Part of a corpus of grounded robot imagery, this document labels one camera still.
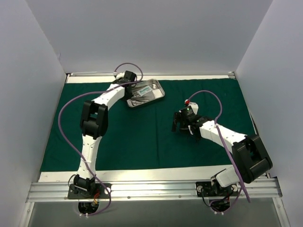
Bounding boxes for white green labelled packet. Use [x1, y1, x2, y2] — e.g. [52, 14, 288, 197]
[137, 86, 153, 96]

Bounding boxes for stainless steel instrument tray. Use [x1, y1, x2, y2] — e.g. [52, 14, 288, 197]
[126, 79, 165, 108]

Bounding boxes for white gauze pad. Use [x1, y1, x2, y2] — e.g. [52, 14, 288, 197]
[152, 89, 162, 98]

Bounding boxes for dark green surgical drape cloth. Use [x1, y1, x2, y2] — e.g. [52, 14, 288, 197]
[41, 79, 255, 172]

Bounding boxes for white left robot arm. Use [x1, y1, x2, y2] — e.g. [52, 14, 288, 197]
[73, 71, 137, 198]

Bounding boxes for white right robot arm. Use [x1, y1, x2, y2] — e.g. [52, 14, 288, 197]
[172, 105, 273, 195]

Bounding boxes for steel surgical scissors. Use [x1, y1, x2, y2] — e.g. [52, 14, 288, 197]
[129, 96, 153, 106]

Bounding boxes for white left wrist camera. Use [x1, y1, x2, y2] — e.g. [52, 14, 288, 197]
[113, 71, 125, 78]

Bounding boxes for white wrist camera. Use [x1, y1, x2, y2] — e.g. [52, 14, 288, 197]
[185, 100, 198, 114]
[113, 71, 125, 78]

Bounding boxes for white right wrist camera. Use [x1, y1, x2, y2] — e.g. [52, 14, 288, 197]
[185, 100, 198, 114]

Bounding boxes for aluminium back frame rail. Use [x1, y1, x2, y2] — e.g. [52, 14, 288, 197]
[69, 71, 228, 76]

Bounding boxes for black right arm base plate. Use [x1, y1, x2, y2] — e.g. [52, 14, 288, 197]
[195, 181, 239, 197]

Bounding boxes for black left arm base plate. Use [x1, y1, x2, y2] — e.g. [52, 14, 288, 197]
[67, 183, 112, 200]

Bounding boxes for aluminium front frame rail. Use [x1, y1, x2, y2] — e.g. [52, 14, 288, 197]
[25, 179, 283, 203]

